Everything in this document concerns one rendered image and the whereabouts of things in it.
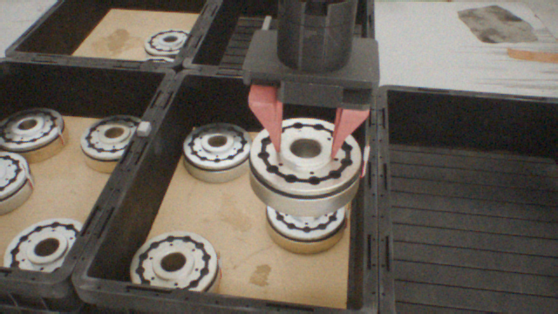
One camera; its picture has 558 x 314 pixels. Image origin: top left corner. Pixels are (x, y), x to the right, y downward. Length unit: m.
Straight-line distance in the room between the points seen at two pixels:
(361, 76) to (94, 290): 0.32
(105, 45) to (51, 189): 0.41
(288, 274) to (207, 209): 0.15
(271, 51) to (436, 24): 1.11
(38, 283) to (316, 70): 0.34
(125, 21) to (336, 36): 0.87
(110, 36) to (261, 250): 0.65
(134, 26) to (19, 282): 0.73
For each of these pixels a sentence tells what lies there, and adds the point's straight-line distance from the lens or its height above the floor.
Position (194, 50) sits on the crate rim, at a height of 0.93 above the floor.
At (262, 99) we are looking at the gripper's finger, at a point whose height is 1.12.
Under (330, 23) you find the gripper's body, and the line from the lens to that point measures 0.36.
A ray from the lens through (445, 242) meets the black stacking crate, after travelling 0.70.
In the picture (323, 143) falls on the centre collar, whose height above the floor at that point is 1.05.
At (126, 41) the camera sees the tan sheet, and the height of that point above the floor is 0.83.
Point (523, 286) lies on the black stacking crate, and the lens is 0.69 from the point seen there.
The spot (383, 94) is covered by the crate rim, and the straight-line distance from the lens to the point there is 0.75.
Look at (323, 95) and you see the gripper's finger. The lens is 0.39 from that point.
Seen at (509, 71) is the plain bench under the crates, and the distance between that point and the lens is 1.35.
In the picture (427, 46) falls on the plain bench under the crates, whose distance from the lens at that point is 1.38.
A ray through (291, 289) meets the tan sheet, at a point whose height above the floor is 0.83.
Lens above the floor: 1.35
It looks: 42 degrees down
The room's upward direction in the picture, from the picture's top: straight up
